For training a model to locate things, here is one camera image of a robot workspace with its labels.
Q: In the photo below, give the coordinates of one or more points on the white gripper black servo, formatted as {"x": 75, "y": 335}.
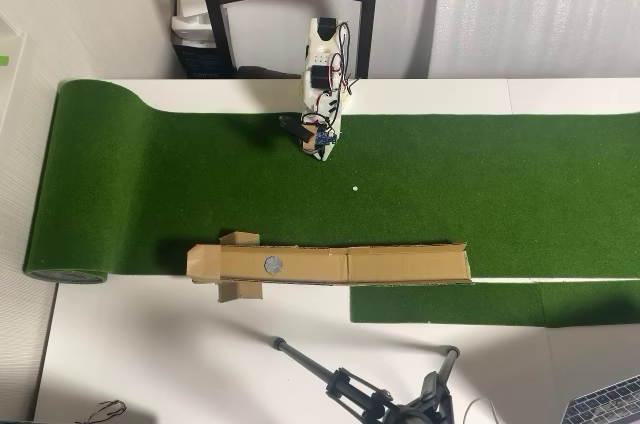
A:
{"x": 327, "y": 150}

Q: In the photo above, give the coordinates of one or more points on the brown cardboard ramp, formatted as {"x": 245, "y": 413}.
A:
{"x": 390, "y": 266}

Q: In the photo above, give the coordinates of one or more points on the dark blue box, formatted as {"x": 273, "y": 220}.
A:
{"x": 200, "y": 61}

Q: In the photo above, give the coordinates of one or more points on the long green turf mat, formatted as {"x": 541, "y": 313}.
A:
{"x": 150, "y": 194}

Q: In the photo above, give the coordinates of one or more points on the white curtain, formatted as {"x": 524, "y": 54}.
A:
{"x": 525, "y": 9}

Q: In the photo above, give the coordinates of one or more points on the black tripod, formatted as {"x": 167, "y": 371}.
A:
{"x": 400, "y": 414}

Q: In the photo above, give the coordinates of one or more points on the white plastic container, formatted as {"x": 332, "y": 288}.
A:
{"x": 15, "y": 74}

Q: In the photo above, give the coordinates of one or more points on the laptop keyboard corner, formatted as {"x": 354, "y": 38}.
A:
{"x": 605, "y": 404}

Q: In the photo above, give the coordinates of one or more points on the blue board wrist camera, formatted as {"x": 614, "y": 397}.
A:
{"x": 322, "y": 136}

